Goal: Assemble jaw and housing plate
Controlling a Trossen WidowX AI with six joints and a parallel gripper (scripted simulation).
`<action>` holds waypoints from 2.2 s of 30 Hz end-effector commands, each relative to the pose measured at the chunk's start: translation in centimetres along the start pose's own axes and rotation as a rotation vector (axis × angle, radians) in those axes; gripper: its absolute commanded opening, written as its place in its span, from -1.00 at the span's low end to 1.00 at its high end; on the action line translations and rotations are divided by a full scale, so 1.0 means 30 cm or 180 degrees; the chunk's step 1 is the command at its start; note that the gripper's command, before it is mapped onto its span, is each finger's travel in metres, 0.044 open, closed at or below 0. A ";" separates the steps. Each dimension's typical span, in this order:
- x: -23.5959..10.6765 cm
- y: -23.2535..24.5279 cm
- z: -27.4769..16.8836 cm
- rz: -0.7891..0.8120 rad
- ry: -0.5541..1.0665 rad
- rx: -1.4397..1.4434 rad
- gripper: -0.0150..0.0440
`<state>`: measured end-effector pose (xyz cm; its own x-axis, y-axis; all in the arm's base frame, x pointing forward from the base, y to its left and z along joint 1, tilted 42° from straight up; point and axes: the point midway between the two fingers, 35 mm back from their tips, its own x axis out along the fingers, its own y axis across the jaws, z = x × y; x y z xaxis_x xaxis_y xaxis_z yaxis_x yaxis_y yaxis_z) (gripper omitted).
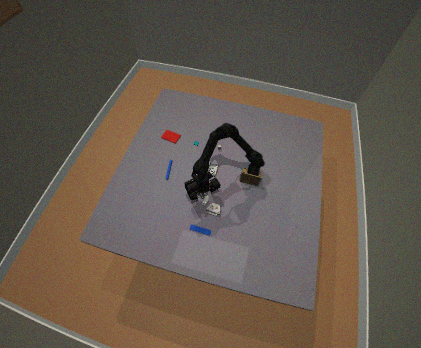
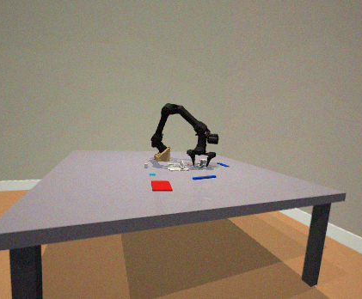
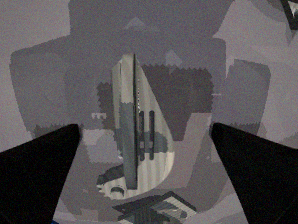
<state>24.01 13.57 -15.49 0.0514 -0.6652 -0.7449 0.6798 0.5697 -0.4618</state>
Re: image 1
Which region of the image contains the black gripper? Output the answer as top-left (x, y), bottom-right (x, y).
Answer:
top-left (187, 178), bottom-right (221, 200)

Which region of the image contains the red flat square plate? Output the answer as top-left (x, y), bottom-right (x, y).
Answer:
top-left (161, 129), bottom-right (181, 143)

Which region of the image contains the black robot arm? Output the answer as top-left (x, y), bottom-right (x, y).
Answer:
top-left (185, 123), bottom-right (265, 194)

